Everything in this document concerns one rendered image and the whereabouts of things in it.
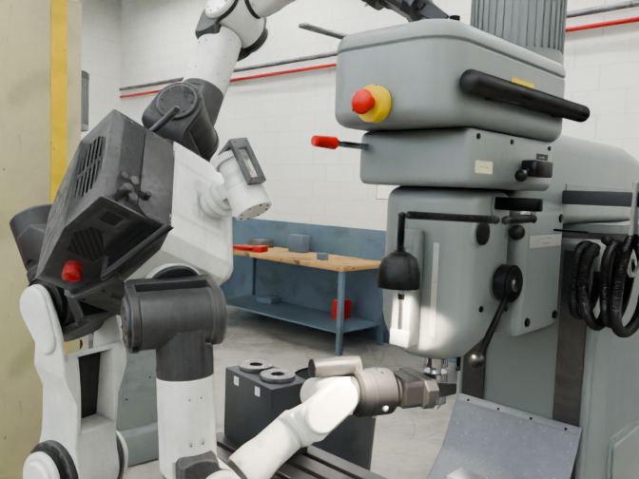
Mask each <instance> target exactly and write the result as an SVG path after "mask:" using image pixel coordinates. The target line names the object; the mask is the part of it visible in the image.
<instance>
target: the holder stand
mask: <svg viewBox="0 0 639 479"><path fill-rule="evenodd" d="M305 381H306V379H303V378H301V377H299V376H296V375H295V373H294V372H292V371H289V370H285V369H280V368H277V367H275V366H273V363H271V362H270V361H266V360H259V359H252V360H245V361H243V362H241V363H240V365H237V366H231V367H226V368H225V398H224V434H225V435H226V436H228V437H230V438H231V439H233V440H234V441H236V442H237V443H239V444H240V445H244V444H245V443H246V442H248V441H250V440H251V439H253V438H254V437H256V436H257V435H258V434H259V433H261V432H262V431H263V430H264V429H265V428H266V427H267V426H269V425H270V424H271V423H272V422H273V421H274V420H275V419H276V418H278V417H279V416H280V415H281V414H282V413H283V412H285V411H289V410H291V409H293V408H295V407H297V406H298V405H300V404H302V403H301V400H300V390H301V387H302V385H303V383H304V382H305ZM305 452H307V447H304V448H302V447H300V448H299V449H298V450H297V451H296V452H295V453H294V454H293V455H292V456H295V455H298V454H302V453H305ZM292 456H291V457H292Z"/></svg>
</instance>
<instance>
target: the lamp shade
mask: <svg viewBox="0 0 639 479"><path fill-rule="evenodd" d="M378 287H379V288H383V289H388V290H399V291H413V290H418V289H420V269H419V265H418V262H417V258H416V257H414V256H413V255H412V254H411V253H409V252H405V251H397V250H395V251H392V252H390V253H388V254H387V255H385V256H384V257H382V260H381V262H380V265H379V267H378Z"/></svg>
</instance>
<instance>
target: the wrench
mask: <svg viewBox="0 0 639 479"><path fill-rule="evenodd" d="M299 28H300V29H306V30H309V31H313V32H316V33H319V34H323V35H326V36H330V37H334V38H337V39H340V40H342V39H343V38H344V37H345V36H347V35H349V34H345V33H342V32H338V31H335V30H331V29H326V28H323V27H320V26H316V25H313V24H309V23H306V22H305V23H301V24H299Z"/></svg>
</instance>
